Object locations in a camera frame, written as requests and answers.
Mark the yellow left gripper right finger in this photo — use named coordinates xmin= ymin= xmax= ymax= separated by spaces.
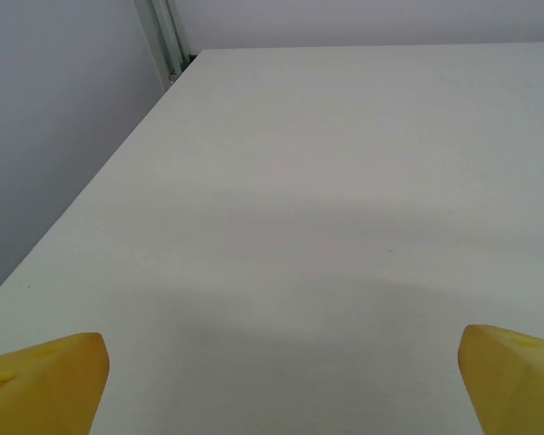
xmin=456 ymin=324 xmax=544 ymax=435

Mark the aluminium frame post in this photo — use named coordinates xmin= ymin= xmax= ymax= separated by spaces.
xmin=134 ymin=0 xmax=196 ymax=85

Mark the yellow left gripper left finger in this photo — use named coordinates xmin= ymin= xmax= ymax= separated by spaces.
xmin=0 ymin=332 xmax=111 ymax=435

